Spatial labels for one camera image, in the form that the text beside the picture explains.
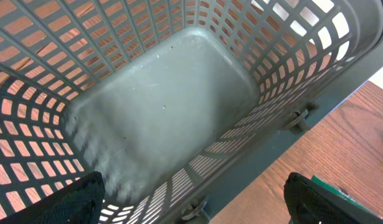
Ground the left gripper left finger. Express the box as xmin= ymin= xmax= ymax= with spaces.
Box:
xmin=0 ymin=171 xmax=105 ymax=224

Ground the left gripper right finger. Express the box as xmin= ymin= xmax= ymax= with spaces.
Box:
xmin=284 ymin=172 xmax=383 ymax=224

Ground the green 3M gloves package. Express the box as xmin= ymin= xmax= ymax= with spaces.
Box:
xmin=311 ymin=175 xmax=371 ymax=213

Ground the grey plastic mesh basket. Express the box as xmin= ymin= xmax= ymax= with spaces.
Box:
xmin=0 ymin=0 xmax=383 ymax=223

